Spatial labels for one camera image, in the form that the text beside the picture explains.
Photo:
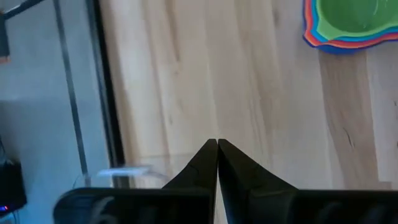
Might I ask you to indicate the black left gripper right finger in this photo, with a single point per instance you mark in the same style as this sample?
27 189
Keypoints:
248 193

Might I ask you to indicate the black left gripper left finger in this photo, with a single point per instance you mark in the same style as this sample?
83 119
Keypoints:
199 174

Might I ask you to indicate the dark blue plastic measuring cup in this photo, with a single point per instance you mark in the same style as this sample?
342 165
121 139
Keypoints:
342 50

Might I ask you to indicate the orange plastic measuring cup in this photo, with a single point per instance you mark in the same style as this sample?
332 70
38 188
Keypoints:
342 45

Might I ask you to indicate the red plastic measuring cup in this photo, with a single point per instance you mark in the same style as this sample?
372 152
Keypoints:
342 43

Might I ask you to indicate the light blue plastic measuring cup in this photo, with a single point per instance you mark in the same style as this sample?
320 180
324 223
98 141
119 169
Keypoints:
313 21

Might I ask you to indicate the green plastic measuring cup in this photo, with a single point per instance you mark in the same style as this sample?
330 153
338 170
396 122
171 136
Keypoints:
351 15

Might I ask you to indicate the black electronic device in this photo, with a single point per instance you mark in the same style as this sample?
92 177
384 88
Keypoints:
12 186

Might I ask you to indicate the grey metal frame post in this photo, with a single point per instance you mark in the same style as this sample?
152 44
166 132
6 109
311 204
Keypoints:
69 77

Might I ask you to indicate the black frame bracket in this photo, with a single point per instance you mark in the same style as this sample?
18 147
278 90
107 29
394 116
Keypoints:
3 37

